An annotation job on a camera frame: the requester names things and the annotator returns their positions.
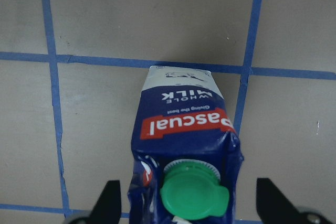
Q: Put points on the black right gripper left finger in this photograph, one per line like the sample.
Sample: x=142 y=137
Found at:
x=108 y=206

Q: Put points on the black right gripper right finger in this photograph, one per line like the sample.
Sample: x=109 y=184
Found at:
x=272 y=205

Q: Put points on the blue white milk carton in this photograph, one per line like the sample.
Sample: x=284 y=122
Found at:
x=186 y=151

